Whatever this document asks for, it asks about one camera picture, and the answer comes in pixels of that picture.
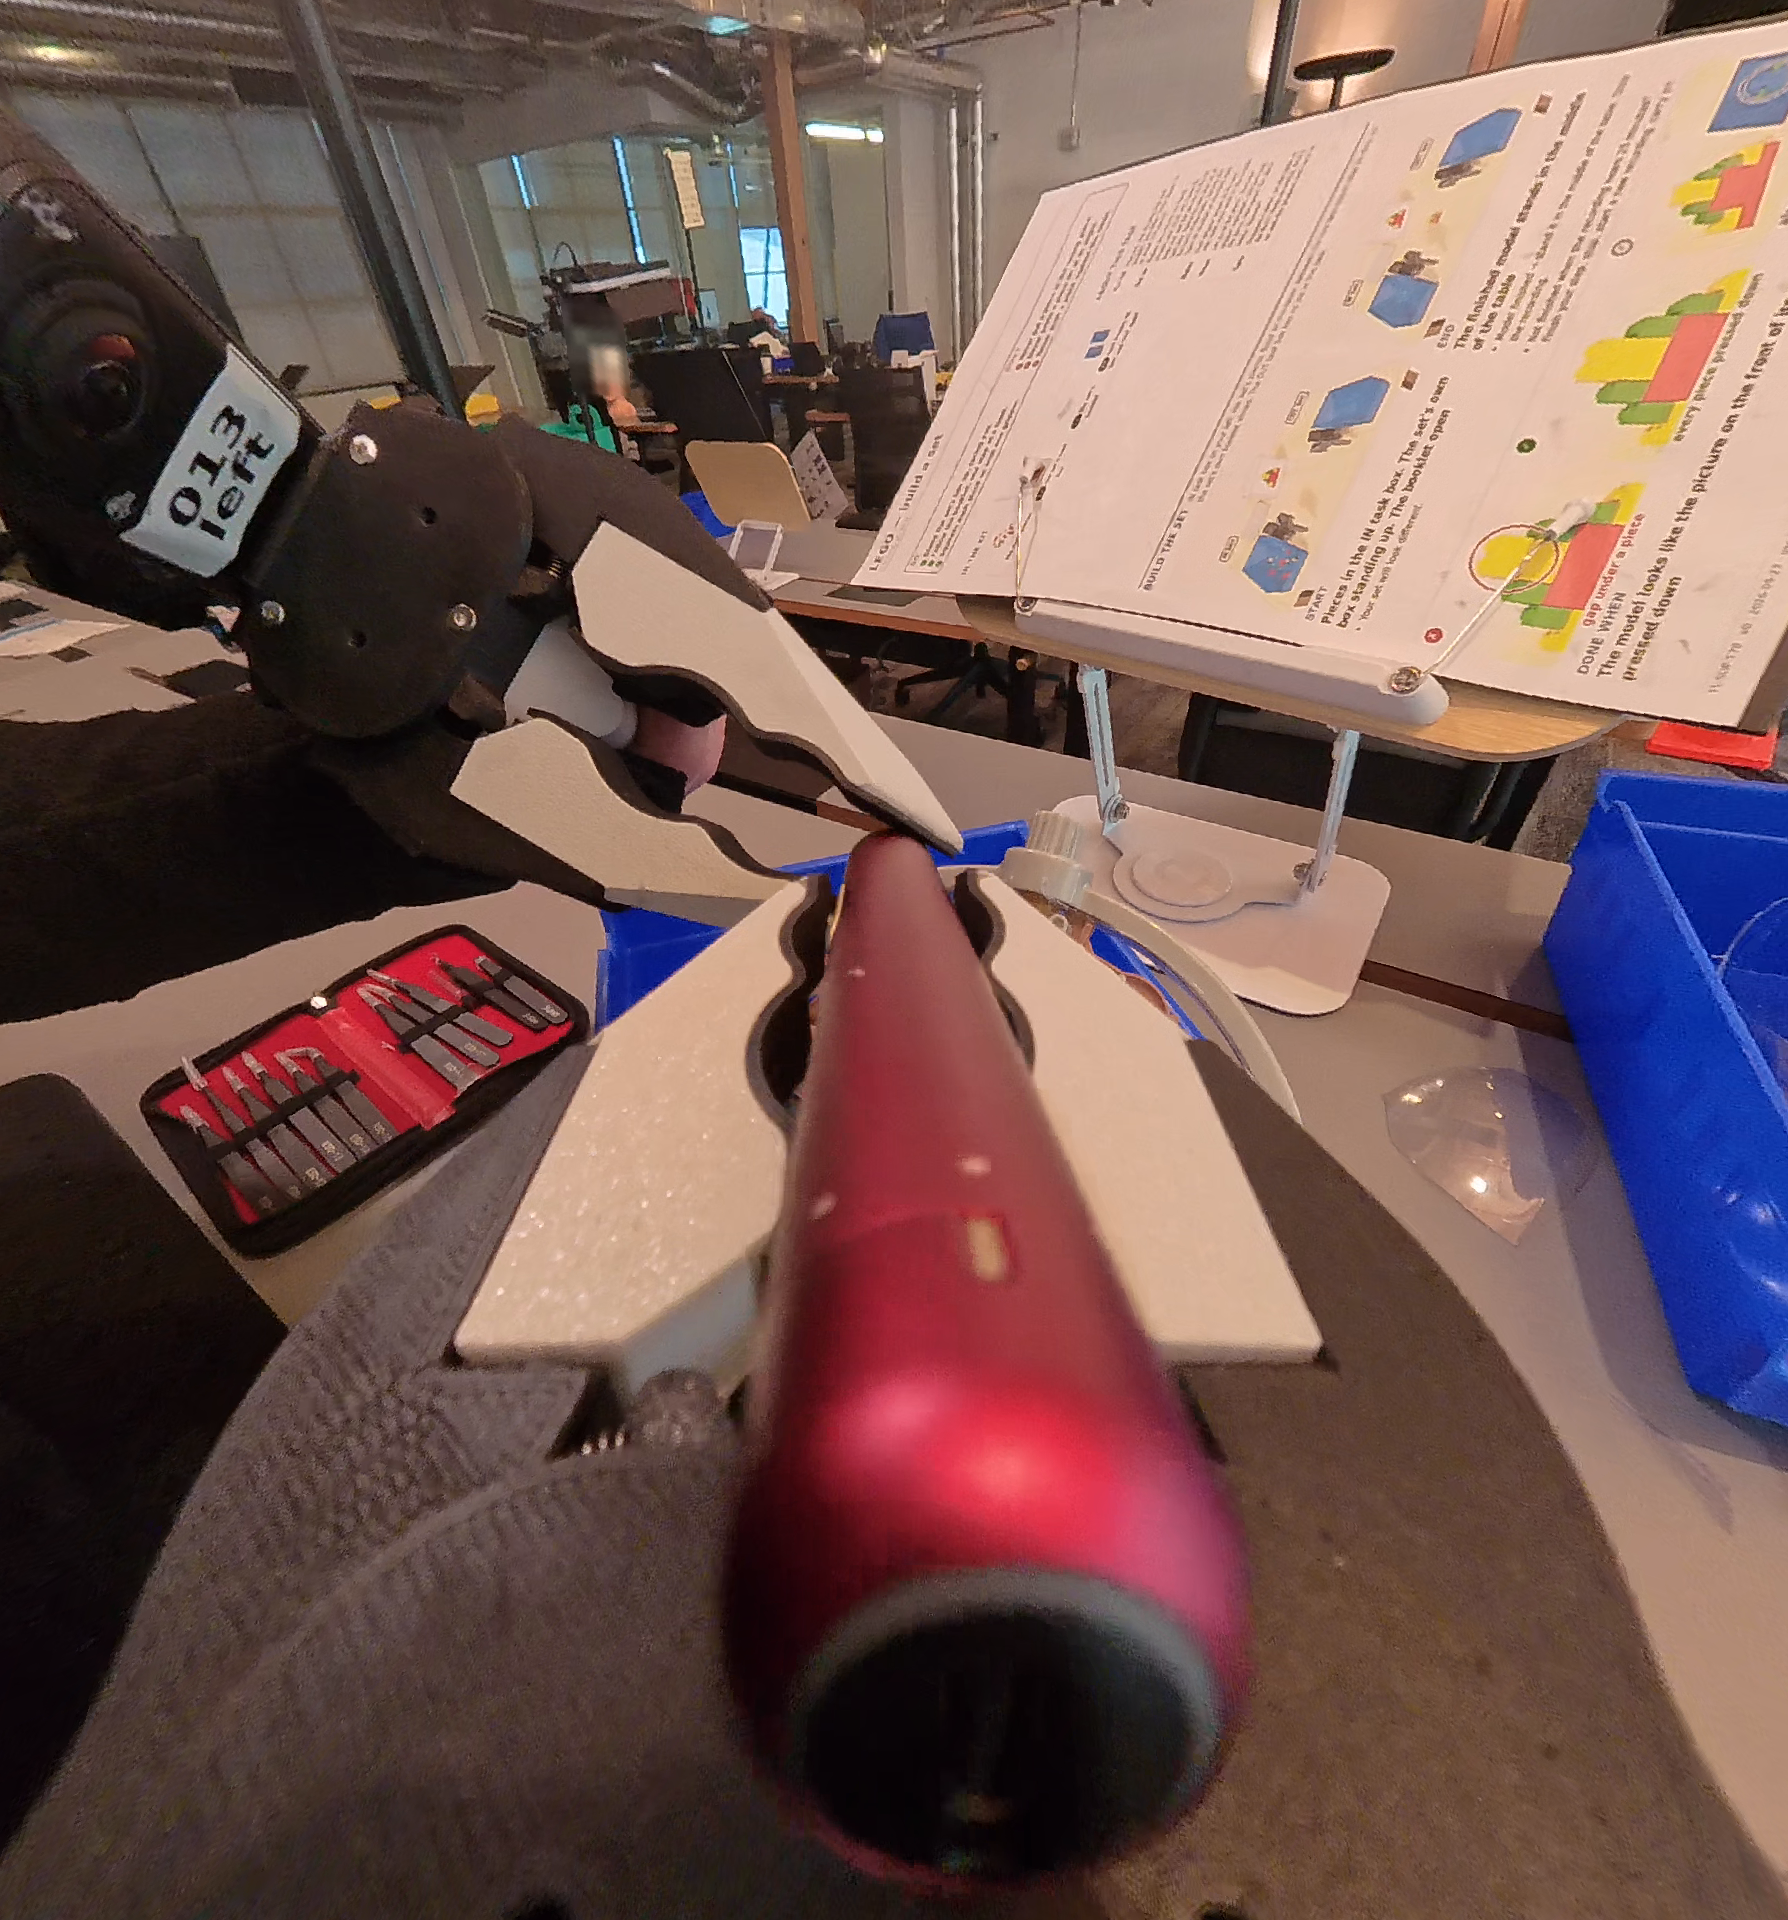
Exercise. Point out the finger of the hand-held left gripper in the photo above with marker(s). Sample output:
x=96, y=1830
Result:
x=579, y=818
x=744, y=645

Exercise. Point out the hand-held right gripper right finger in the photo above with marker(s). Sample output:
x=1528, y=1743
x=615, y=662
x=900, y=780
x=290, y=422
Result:
x=1164, y=1185

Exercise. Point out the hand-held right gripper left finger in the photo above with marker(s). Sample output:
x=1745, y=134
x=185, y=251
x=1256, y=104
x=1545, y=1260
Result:
x=625, y=1201

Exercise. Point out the blue plastic bin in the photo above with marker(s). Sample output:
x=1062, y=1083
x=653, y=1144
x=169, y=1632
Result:
x=1659, y=1201
x=653, y=962

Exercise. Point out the red electric screwdriver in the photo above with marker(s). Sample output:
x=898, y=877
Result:
x=954, y=1351

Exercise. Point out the plastic marble maze toy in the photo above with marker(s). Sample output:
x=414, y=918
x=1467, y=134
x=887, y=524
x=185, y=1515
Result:
x=1052, y=871

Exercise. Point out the person's left forearm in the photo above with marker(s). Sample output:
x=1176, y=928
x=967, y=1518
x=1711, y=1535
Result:
x=159, y=871

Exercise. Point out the person's left hand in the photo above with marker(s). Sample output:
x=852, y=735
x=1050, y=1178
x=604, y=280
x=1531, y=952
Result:
x=677, y=750

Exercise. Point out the long grey background table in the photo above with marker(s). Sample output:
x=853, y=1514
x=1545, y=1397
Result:
x=863, y=600

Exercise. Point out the small wooden book stand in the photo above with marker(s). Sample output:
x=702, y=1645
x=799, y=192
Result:
x=735, y=482

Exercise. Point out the wooden white book stand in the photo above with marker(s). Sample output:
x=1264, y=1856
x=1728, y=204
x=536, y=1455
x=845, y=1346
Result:
x=1284, y=931

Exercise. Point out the clear plastic shell fragment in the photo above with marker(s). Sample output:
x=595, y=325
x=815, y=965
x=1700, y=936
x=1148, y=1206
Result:
x=1479, y=1140

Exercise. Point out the small blue bin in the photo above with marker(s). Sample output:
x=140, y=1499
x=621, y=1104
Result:
x=903, y=332

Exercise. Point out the set of black tweezers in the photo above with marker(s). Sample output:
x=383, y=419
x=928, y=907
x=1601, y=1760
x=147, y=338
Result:
x=255, y=1140

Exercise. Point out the black metal pole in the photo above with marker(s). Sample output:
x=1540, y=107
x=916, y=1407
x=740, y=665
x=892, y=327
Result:
x=362, y=180

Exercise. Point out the wooden pillar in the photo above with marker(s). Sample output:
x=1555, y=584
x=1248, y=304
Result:
x=790, y=194

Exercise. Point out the red black tweezers case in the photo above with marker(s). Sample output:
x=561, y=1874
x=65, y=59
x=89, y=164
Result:
x=174, y=1104

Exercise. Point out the black desk mat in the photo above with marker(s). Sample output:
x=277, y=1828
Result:
x=69, y=1277

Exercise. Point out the printed instruction sheet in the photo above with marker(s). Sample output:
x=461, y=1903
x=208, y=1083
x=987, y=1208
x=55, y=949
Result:
x=1284, y=375

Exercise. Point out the orange plastic bracket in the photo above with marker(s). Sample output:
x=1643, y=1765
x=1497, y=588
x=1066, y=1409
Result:
x=1704, y=747

